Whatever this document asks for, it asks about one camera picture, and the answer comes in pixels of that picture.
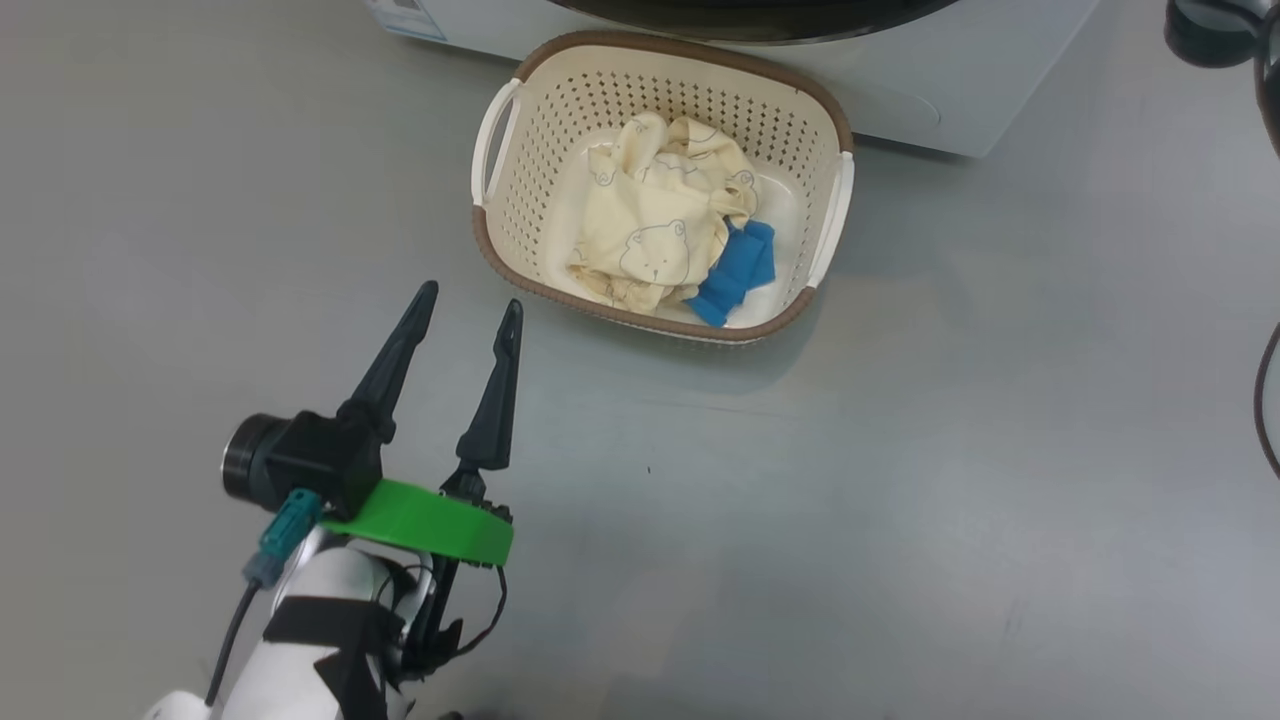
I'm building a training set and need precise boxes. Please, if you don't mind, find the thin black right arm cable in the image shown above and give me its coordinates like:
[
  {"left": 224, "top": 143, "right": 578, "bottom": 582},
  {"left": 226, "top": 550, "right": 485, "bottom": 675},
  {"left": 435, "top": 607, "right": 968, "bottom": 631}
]
[{"left": 1253, "top": 320, "right": 1280, "bottom": 481}]

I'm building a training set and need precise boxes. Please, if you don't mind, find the thin left arm wire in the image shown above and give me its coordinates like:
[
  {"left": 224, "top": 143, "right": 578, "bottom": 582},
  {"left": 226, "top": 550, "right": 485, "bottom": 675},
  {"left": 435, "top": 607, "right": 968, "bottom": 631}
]
[{"left": 452, "top": 565, "right": 509, "bottom": 658}]

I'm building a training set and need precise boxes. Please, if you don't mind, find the cream perforated laundry basket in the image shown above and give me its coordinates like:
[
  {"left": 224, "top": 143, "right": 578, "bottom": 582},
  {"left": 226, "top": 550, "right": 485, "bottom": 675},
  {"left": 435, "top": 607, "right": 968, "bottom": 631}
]
[{"left": 470, "top": 28, "right": 857, "bottom": 346}]

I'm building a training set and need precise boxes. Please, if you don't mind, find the blue white energy label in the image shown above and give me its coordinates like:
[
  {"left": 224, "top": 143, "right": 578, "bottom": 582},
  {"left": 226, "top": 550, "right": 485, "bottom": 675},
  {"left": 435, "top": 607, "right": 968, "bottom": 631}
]
[{"left": 364, "top": 0, "right": 447, "bottom": 42}]

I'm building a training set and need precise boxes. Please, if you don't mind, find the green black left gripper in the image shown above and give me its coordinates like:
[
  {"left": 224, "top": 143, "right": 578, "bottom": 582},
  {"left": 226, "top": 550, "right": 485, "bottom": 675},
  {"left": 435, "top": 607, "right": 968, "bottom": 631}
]
[{"left": 320, "top": 280, "right": 524, "bottom": 673}]

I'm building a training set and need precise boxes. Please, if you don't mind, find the cream garment with blue trim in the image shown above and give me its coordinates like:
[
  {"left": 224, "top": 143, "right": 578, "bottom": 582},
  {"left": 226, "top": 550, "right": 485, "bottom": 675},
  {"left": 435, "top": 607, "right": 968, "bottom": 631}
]
[{"left": 685, "top": 218, "right": 778, "bottom": 328}]

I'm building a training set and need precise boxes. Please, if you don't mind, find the white washing machine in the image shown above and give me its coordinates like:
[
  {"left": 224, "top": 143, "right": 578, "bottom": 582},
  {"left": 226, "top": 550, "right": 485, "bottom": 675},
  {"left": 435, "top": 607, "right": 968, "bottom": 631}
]
[{"left": 362, "top": 0, "right": 1101, "bottom": 159}]

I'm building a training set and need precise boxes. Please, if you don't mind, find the teal plug left camera cable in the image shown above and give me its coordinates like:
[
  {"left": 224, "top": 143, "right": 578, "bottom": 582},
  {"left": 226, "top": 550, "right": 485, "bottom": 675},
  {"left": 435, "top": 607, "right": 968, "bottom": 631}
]
[{"left": 205, "top": 488, "right": 326, "bottom": 706}]

